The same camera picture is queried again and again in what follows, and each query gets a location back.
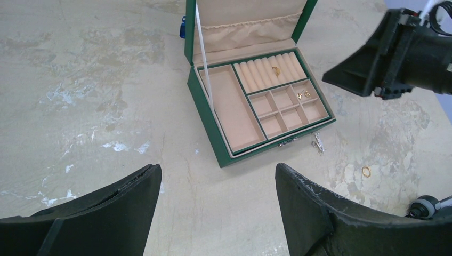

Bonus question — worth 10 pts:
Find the blue box hinge tab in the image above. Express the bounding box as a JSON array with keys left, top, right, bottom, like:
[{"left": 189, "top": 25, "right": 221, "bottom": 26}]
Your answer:
[{"left": 179, "top": 15, "right": 186, "bottom": 38}]

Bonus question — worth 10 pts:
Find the small gold stud earring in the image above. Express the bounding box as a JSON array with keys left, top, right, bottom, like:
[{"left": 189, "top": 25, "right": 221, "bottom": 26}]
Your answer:
[{"left": 297, "top": 90, "right": 311, "bottom": 100}]

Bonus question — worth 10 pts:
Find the green jewelry box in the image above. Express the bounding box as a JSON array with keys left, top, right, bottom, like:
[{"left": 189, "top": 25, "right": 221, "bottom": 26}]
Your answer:
[{"left": 181, "top": 0, "right": 336, "bottom": 167}]

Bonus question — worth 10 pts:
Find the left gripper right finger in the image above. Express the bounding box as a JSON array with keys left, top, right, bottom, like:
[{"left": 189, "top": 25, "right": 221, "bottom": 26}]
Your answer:
[{"left": 275, "top": 163, "right": 451, "bottom": 255}]

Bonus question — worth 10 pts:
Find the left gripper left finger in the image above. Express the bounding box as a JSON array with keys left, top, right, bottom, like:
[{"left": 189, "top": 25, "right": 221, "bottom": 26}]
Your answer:
[{"left": 1, "top": 164, "right": 162, "bottom": 255}]

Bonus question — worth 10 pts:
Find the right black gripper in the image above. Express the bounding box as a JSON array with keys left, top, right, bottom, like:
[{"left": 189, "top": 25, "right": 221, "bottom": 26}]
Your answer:
[{"left": 322, "top": 7, "right": 451, "bottom": 100}]

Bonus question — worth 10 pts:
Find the green jewelry tray insert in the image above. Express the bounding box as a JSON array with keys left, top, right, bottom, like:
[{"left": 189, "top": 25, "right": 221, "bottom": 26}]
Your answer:
[{"left": 197, "top": 49, "right": 333, "bottom": 157}]

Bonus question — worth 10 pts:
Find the white lid ribbon strap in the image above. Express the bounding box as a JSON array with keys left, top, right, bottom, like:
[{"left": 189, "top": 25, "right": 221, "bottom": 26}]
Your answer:
[{"left": 195, "top": 3, "right": 215, "bottom": 110}]

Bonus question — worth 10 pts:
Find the silver earring near box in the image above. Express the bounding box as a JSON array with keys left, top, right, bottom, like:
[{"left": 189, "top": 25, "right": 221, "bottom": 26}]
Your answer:
[{"left": 311, "top": 133, "right": 325, "bottom": 155}]

